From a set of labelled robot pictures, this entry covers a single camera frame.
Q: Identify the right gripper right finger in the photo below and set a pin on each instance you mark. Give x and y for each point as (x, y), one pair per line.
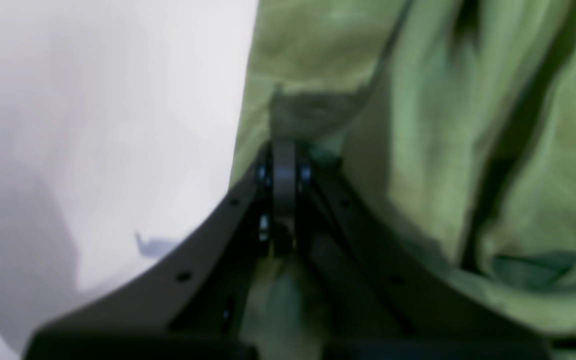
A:
(386, 304)

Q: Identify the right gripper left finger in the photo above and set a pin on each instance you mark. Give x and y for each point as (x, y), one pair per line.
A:
(190, 305)

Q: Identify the green t-shirt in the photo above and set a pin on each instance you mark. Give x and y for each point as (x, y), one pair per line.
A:
(455, 120)

